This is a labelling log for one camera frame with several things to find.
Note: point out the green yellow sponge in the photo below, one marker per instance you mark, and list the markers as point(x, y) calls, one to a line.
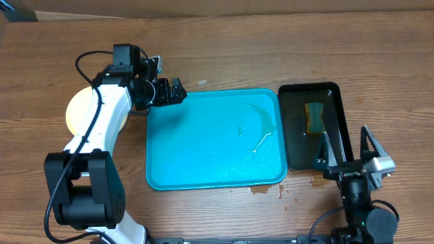
point(314, 118)

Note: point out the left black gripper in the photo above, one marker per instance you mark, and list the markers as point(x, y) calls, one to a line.
point(167, 98)

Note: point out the dark object top-left corner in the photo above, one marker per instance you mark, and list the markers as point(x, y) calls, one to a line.
point(17, 11)

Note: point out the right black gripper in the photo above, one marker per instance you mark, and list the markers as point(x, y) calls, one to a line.
point(348, 167)

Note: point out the yellow plate with smear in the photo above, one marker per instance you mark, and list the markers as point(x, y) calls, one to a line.
point(78, 110)

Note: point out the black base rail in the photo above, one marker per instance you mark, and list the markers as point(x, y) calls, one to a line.
point(300, 239)

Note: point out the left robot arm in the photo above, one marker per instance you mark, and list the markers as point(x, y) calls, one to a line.
point(86, 193)

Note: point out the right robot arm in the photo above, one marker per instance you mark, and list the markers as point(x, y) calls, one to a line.
point(368, 221)

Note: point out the teal plastic tray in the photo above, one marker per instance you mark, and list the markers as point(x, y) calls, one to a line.
point(216, 139)

